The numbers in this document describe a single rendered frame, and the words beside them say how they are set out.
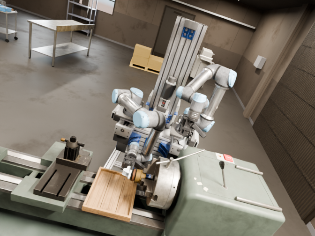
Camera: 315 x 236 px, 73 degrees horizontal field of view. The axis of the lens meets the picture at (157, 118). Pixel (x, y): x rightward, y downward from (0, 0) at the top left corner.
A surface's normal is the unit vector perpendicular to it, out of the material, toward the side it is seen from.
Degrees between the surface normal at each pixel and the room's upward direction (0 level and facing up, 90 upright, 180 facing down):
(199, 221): 90
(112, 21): 90
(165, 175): 32
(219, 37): 90
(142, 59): 90
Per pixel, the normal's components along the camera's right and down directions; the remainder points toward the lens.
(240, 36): -0.15, 0.42
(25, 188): 0.30, -0.85
